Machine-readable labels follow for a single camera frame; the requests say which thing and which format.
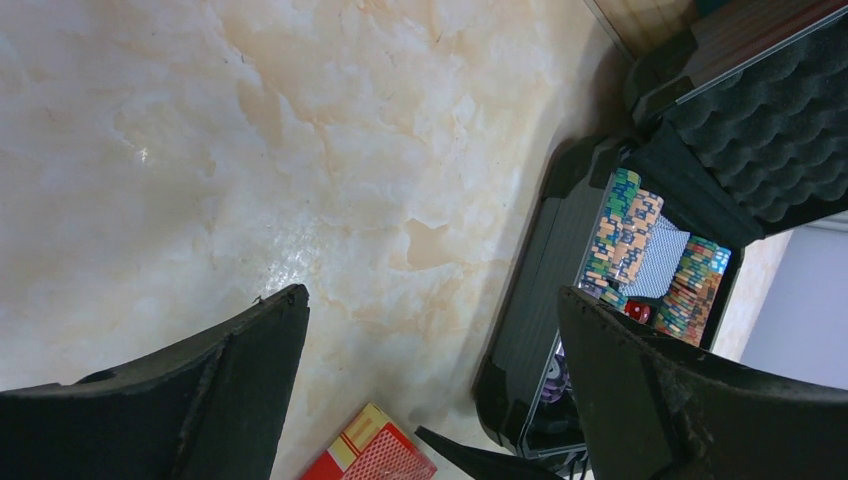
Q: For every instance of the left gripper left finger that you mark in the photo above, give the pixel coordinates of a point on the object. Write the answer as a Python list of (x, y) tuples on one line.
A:
[(211, 406)]

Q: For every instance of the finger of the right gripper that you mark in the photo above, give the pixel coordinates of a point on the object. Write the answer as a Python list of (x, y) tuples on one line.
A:
[(483, 464)]

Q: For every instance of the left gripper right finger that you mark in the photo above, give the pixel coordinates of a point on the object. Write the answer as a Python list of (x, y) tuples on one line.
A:
[(654, 407)]

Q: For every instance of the red playing card box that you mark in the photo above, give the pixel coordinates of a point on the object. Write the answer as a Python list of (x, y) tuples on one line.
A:
[(371, 447)]

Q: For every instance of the black poker set case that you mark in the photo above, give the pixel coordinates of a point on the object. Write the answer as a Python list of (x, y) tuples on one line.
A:
[(742, 130)]

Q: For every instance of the purple chip row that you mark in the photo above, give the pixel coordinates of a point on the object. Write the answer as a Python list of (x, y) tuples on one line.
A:
[(556, 382)]

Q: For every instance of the red die in case upper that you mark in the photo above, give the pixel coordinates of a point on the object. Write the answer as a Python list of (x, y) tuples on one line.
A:
[(639, 311)]

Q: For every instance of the green multicolour chip row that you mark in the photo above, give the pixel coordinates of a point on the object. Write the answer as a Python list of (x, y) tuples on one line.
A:
[(676, 305)]

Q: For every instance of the green blue chip row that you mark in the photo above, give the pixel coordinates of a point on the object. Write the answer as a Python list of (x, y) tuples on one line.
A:
[(625, 184)]

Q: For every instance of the orange red chip row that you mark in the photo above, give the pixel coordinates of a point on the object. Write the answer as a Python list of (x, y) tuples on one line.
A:
[(706, 297)]

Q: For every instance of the blue backed card deck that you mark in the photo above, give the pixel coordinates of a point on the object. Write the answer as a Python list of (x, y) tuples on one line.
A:
[(664, 250)]

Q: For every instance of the wooden clothes rack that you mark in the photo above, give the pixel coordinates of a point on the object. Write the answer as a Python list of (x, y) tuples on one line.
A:
[(638, 26)]

